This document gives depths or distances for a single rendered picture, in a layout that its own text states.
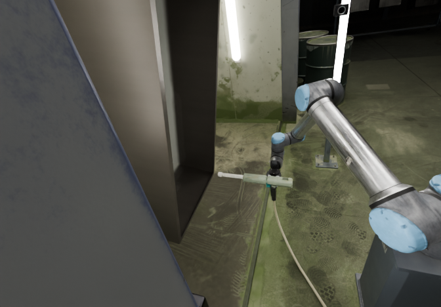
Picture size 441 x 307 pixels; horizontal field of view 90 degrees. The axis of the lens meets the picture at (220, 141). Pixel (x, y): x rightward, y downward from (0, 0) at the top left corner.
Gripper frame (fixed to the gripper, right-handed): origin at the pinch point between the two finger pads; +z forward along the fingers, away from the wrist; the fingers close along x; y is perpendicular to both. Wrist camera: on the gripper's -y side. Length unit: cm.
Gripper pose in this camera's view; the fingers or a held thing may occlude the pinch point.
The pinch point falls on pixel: (272, 184)
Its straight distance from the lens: 147.0
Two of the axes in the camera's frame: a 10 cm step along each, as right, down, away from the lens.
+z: -2.9, 6.1, -7.3
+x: -9.4, -0.6, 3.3
